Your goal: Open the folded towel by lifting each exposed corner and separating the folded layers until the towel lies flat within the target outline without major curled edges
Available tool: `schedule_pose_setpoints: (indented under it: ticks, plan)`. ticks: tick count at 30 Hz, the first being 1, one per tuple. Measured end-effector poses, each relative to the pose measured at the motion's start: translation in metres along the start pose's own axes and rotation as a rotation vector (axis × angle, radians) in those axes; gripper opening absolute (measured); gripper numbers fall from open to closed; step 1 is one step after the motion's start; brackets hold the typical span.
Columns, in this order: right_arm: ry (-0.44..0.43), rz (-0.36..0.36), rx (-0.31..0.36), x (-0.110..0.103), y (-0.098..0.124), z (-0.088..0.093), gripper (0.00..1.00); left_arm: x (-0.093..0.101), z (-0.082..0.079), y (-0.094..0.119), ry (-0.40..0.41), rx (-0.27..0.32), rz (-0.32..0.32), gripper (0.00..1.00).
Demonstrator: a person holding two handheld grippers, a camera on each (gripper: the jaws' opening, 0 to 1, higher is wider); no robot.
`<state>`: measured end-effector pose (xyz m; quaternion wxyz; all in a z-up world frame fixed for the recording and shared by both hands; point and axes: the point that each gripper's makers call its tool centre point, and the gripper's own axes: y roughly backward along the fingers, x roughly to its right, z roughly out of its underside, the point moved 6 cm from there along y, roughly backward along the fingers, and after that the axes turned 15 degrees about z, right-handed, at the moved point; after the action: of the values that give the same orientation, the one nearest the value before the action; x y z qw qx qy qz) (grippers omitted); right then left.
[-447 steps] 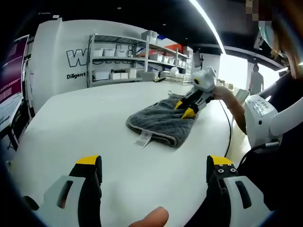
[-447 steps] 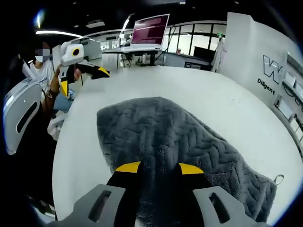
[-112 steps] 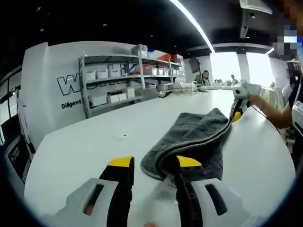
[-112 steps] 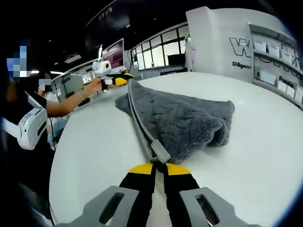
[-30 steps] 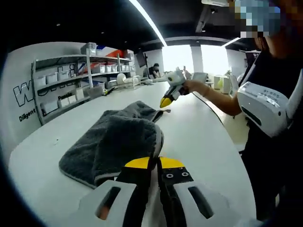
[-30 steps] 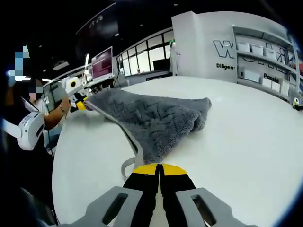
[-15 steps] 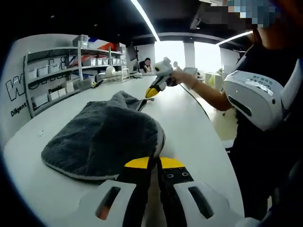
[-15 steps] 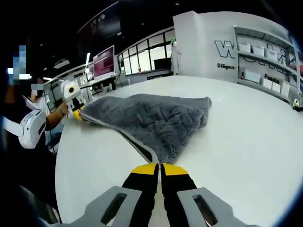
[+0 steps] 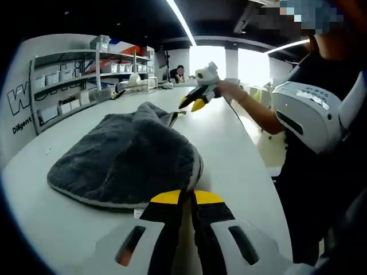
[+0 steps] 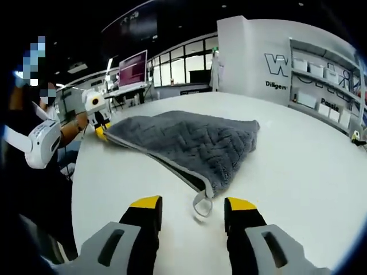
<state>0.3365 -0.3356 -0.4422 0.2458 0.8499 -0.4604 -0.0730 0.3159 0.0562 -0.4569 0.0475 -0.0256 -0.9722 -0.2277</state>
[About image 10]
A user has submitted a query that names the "row of white storage bins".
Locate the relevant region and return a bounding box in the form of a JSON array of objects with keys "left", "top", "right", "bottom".
[{"left": 292, "top": 57, "right": 355, "bottom": 129}]

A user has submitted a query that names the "grey metal shelf rack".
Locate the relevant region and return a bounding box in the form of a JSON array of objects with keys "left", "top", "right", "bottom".
[{"left": 288, "top": 37, "right": 367, "bottom": 135}]

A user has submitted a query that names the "purple screen monitor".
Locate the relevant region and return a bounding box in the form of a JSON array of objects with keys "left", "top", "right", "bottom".
[{"left": 118, "top": 49, "right": 149, "bottom": 89}]

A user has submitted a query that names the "yellow black device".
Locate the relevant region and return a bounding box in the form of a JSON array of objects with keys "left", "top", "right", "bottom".
[{"left": 351, "top": 130, "right": 367, "bottom": 146}]

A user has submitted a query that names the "white shoulder strap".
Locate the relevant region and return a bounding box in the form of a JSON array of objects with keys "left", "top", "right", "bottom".
[{"left": 4, "top": 124, "right": 32, "bottom": 152}]

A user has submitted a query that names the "white coat on stand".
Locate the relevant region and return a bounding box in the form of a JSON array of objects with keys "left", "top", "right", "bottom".
[{"left": 210, "top": 48, "right": 221, "bottom": 92}]

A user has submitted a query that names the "white worn device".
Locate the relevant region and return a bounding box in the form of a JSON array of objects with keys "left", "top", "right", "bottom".
[{"left": 24, "top": 119, "right": 63, "bottom": 170}]

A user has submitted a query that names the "large dark overhead screen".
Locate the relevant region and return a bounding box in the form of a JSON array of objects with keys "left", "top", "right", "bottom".
[{"left": 101, "top": 0, "right": 160, "bottom": 55}]

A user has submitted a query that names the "grey towel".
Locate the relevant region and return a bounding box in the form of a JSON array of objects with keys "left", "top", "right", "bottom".
[{"left": 103, "top": 110, "right": 261, "bottom": 218}]

